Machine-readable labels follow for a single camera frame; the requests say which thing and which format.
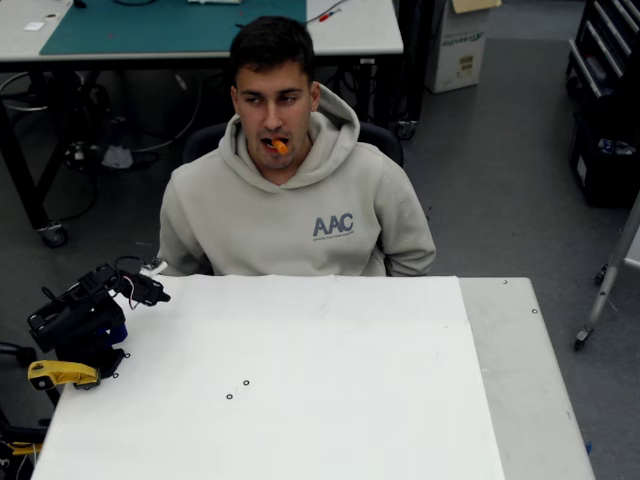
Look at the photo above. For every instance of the green cutting mat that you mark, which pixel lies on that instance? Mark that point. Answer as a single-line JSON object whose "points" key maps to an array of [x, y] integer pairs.
{"points": [[165, 25]]}

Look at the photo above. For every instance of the white power adapter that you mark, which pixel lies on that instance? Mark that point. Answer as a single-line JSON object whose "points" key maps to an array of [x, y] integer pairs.
{"points": [[117, 156]]}

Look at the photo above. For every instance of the black and yellow clamp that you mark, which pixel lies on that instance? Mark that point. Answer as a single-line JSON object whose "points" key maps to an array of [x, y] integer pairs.
{"points": [[22, 437]]}

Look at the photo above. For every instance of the black tool cabinet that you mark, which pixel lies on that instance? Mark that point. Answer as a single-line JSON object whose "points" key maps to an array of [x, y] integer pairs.
{"points": [[607, 45]]}

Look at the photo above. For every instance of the black office chair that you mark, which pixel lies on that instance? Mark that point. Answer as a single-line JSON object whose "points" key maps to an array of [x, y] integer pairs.
{"points": [[205, 140]]}

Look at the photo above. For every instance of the manila folder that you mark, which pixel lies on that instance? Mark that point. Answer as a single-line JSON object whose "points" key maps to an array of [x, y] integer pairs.
{"points": [[475, 4]]}

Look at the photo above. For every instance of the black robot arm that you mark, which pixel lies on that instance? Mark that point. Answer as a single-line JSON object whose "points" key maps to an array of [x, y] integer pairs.
{"points": [[75, 322]]}

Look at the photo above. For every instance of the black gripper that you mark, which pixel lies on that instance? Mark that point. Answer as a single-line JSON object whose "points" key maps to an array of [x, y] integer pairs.
{"points": [[148, 292]]}

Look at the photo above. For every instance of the black curved armrest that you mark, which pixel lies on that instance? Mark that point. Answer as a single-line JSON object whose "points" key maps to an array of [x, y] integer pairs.
{"points": [[15, 352]]}

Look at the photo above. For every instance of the white cardboard box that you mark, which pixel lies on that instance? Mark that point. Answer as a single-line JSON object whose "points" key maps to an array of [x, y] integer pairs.
{"points": [[455, 60]]}

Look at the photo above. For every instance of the black storage bin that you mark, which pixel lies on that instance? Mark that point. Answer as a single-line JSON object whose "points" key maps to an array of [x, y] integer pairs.
{"points": [[605, 175]]}

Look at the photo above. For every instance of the metal stand leg with caster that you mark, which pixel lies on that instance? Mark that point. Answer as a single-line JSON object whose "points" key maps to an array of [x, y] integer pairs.
{"points": [[607, 285]]}

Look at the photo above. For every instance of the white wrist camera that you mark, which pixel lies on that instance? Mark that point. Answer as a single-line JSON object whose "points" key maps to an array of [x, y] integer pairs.
{"points": [[154, 266]]}

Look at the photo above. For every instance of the small white paper note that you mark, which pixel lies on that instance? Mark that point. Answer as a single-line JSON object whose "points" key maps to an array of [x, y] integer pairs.
{"points": [[34, 26]]}

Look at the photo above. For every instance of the man in beige hoodie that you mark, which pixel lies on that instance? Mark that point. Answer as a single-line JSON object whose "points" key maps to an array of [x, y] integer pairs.
{"points": [[290, 220]]}

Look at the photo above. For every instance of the white paper sheet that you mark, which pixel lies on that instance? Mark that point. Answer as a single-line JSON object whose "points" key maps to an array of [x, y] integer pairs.
{"points": [[325, 375]]}

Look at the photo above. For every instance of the small orange object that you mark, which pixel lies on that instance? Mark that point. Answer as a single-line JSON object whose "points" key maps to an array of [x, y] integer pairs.
{"points": [[281, 147]]}

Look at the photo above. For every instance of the grey workbench with black legs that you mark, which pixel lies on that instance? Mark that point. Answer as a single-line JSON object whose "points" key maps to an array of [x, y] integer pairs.
{"points": [[365, 35]]}

